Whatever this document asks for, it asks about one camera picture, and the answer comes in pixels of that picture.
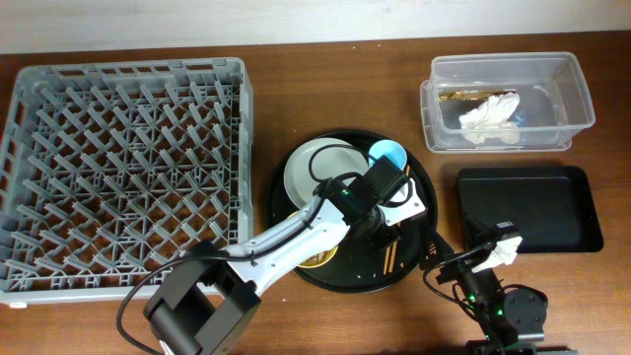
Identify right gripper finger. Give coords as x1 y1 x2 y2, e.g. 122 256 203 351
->
419 223 454 270
461 213 495 249

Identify light blue plastic cup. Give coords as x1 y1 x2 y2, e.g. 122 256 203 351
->
369 139 407 170

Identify grey round plate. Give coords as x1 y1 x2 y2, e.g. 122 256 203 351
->
283 138 368 208

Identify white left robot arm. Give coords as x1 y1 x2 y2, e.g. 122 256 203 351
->
144 157 426 354

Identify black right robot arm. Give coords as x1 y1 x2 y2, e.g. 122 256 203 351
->
403 216 522 354

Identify clear plastic waste bin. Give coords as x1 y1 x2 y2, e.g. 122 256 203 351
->
420 52 596 153

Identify grey plastic dishwasher rack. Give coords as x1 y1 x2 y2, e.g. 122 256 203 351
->
1 57 253 308

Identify wooden chopstick left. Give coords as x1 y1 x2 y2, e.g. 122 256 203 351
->
383 246 392 275

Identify wooden chopstick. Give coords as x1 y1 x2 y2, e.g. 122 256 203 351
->
383 246 392 275
384 241 398 274

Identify round black serving tray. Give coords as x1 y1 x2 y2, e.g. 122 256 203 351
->
294 154 438 293

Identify yellow bowl with food scraps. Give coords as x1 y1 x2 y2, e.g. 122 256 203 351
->
287 211 340 269

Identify wooden chopstick right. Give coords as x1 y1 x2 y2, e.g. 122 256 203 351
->
384 241 398 274

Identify black rectangular tray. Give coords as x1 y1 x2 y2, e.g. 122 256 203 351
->
456 166 604 253

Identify crumpled white tissue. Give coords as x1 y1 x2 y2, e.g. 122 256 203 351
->
458 93 521 145

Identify gold foil wrapper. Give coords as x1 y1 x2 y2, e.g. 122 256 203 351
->
439 89 516 103

